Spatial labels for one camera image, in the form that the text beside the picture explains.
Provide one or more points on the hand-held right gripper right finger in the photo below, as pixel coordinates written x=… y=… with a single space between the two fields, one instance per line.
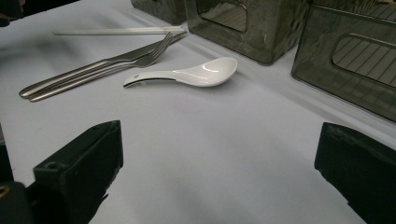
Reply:
x=361 y=168

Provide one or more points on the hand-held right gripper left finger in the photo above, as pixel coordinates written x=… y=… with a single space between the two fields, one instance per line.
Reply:
x=77 y=174

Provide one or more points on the steel table knife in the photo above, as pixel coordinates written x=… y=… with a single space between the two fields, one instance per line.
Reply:
x=93 y=67

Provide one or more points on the smoky transparent plastic bin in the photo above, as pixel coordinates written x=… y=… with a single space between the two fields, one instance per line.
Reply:
x=162 y=11
x=267 y=40
x=317 y=56

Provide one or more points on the white chopstick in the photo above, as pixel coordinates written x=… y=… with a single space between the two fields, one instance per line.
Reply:
x=149 y=28
x=93 y=32

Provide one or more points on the white ceramic spoon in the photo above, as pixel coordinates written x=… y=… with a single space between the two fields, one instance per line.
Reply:
x=205 y=73

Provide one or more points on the white table cover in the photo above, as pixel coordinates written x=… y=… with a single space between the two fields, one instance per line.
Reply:
x=202 y=140

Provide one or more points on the steel fork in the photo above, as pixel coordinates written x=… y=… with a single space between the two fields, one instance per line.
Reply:
x=146 y=60

